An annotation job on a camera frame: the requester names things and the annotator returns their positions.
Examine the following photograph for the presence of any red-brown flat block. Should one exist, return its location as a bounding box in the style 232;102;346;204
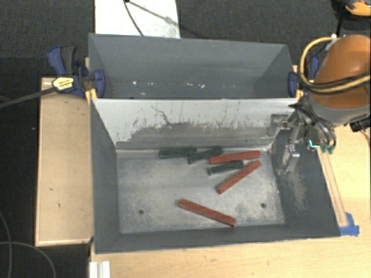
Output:
215;159;263;195
177;198;237;228
208;150;261;166

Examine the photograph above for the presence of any grey metal bin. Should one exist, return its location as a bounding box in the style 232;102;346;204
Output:
87;32;341;255

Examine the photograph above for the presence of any black cylinder on white bracket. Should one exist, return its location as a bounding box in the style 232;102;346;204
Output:
349;117;371;133

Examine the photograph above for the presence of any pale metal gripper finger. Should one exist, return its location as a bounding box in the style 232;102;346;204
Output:
286;152;301;173
277;144;294;176

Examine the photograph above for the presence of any pale wood flat board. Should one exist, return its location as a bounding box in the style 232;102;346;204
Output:
34;76;95;247

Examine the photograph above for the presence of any dark green flat block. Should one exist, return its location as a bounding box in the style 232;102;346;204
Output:
206;159;245;176
158;147;198;159
187;146;224;165

